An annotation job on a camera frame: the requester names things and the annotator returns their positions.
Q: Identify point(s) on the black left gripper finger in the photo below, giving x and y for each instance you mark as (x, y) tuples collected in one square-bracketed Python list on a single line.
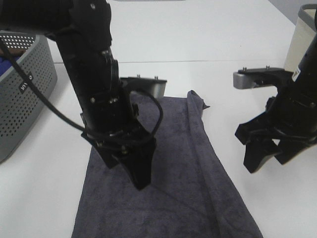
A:
[(138, 165)]

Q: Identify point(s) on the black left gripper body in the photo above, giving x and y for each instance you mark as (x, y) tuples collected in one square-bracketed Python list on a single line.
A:
[(132, 145)]

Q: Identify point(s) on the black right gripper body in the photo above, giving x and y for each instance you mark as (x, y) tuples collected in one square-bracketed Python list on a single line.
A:
[(287, 118)]

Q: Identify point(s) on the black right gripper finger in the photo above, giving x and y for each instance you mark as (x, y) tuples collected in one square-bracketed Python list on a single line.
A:
[(290, 149), (258, 152)]

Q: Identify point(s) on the dark grey towel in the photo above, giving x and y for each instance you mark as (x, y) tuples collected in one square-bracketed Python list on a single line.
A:
[(190, 194)]

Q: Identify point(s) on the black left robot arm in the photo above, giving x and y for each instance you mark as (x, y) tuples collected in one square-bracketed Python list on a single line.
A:
[(81, 30)]

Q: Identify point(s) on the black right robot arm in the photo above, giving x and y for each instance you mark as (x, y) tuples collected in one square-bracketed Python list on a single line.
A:
[(304, 78)]

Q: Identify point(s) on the beige fabric bin grey rim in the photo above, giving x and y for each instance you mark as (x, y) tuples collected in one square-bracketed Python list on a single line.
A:
[(303, 35)]

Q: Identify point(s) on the grey perforated plastic basket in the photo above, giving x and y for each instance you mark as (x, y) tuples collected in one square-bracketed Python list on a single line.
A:
[(19, 106)]

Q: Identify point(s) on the blue cloth in basket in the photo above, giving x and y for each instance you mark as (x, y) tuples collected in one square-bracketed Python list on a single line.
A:
[(6, 68)]

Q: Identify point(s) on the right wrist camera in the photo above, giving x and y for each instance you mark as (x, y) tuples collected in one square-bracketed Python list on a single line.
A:
[(249, 78)]

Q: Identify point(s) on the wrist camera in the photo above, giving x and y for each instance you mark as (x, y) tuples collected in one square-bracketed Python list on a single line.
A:
[(249, 78), (152, 86)]

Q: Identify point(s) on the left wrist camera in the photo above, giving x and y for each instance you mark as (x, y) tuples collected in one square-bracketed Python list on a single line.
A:
[(152, 86)]

